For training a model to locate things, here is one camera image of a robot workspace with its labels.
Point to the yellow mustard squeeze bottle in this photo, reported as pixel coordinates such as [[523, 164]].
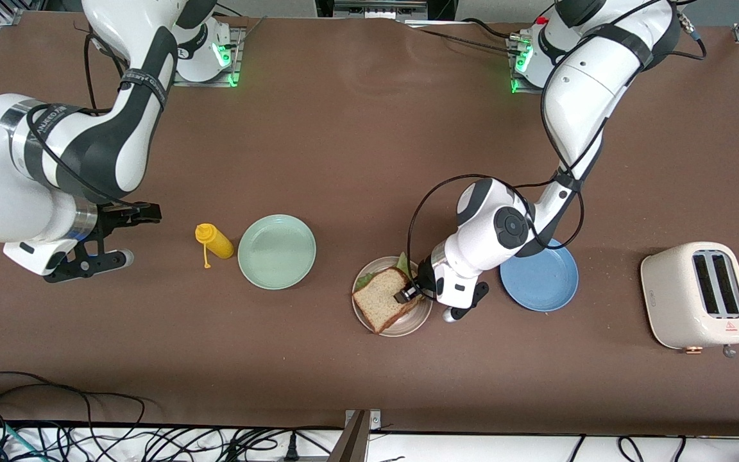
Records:
[[215, 240]]

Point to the beige plate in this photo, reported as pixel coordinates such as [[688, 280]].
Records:
[[411, 324]]

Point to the blue plate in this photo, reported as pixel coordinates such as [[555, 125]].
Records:
[[546, 282]]

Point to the grey metal device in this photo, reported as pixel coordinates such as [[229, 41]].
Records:
[[379, 8]]

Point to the metal post with bracket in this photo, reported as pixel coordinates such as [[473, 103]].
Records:
[[351, 443]]

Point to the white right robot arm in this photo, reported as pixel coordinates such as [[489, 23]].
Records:
[[87, 128]]

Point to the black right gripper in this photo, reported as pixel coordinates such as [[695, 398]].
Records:
[[115, 217]]

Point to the black power plug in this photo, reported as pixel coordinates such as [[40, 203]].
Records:
[[291, 449]]

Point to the green lettuce leaf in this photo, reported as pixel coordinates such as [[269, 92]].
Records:
[[401, 264]]

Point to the white two-slot toaster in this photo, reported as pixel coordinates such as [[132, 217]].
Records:
[[671, 301]]

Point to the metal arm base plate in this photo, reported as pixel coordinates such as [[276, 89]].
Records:
[[518, 86], [236, 64]]

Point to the brown bread slice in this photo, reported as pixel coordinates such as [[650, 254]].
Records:
[[379, 298]]

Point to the mint green plate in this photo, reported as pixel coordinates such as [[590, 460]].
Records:
[[276, 251]]

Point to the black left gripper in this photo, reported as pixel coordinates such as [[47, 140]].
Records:
[[422, 278]]

